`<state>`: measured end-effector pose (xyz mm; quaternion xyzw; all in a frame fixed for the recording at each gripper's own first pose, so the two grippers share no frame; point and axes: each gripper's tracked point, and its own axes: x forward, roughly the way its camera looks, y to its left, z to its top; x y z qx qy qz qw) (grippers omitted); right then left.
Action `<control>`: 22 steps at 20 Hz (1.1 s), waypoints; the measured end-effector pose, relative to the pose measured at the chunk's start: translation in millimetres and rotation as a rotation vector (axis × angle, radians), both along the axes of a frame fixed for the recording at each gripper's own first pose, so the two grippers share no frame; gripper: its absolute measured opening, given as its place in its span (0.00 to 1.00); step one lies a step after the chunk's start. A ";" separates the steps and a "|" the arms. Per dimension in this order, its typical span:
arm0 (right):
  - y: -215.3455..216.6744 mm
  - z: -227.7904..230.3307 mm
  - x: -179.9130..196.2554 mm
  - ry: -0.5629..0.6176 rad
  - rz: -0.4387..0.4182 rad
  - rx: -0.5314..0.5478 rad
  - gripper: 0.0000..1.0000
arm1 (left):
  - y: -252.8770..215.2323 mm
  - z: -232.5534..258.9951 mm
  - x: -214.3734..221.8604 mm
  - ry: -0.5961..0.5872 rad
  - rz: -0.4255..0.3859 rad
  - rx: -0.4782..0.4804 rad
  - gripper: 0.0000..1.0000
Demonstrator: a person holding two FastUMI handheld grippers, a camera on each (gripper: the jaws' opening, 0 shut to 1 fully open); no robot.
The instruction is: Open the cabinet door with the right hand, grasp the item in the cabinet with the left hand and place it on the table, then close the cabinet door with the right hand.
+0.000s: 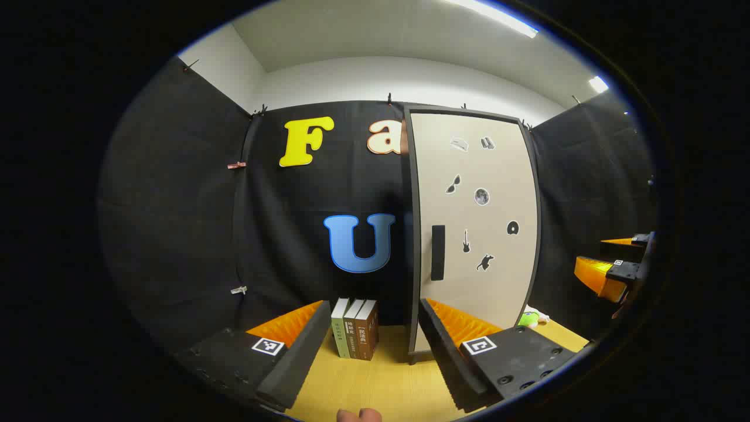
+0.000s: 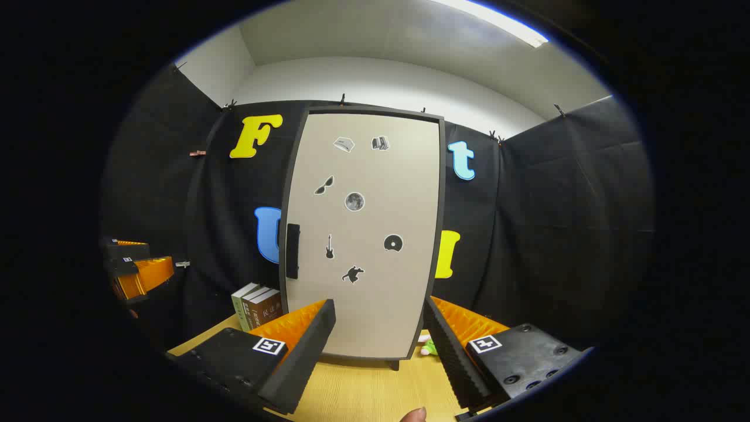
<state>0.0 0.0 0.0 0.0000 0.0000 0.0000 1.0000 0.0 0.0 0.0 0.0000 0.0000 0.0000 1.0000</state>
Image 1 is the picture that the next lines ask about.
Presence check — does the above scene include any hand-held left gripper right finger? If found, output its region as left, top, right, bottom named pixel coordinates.
left=418, top=297, right=579, bottom=413

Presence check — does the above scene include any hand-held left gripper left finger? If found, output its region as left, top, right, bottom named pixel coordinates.
left=173, top=300, right=333, bottom=412

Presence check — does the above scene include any beige cabinet door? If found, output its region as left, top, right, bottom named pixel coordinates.
left=409, top=111, right=540, bottom=354

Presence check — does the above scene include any black cabinet door handle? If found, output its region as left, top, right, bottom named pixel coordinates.
left=431, top=224, right=446, bottom=281

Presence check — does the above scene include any green book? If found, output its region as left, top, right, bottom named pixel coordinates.
left=331, top=298, right=351, bottom=359

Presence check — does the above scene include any dark brown book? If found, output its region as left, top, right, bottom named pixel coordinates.
left=343, top=299, right=365, bottom=360

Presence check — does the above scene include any green and white plush toy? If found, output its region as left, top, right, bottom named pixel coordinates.
left=517, top=305, right=550, bottom=328

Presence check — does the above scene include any black backdrop cloth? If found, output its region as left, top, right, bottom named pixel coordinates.
left=98, top=56, right=657, bottom=358

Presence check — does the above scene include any long ceiling light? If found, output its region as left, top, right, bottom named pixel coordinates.
left=442, top=0, right=540, bottom=39

